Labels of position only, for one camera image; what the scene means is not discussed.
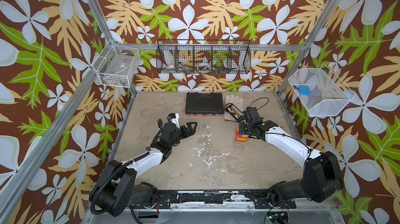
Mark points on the white wire basket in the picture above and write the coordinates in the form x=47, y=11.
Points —
x=329, y=94
x=116, y=66

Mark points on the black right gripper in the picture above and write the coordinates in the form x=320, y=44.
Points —
x=245, y=125

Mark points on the white work glove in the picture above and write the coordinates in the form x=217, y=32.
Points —
x=237, y=103

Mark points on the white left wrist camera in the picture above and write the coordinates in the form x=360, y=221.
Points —
x=174, y=118

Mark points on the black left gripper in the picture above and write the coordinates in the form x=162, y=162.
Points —
x=188, y=134

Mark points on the blue plastic object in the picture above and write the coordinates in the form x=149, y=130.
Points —
x=303, y=90

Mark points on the black plastic tool case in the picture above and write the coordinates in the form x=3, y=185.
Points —
x=204, y=104

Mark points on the aluminium frame post right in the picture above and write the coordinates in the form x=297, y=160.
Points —
x=326, y=11

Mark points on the black wire basket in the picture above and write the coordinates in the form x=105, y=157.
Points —
x=224, y=56

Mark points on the white wire basket right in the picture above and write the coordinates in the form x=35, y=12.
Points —
x=329, y=94

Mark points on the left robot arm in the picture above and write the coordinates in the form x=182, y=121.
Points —
x=115, y=189

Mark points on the aluminium frame post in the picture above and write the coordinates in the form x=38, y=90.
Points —
x=106, y=32
x=326, y=11

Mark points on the magenta wood block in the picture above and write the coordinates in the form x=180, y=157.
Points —
x=242, y=136

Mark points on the white tape roll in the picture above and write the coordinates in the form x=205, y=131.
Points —
x=203, y=66

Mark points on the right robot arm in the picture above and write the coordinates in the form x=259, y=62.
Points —
x=321, y=171

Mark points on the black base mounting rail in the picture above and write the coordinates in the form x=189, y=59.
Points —
x=166, y=199

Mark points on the white wire basket left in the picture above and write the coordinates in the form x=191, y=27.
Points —
x=116, y=66

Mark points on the aluminium frame post left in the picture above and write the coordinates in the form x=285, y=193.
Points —
x=106, y=32

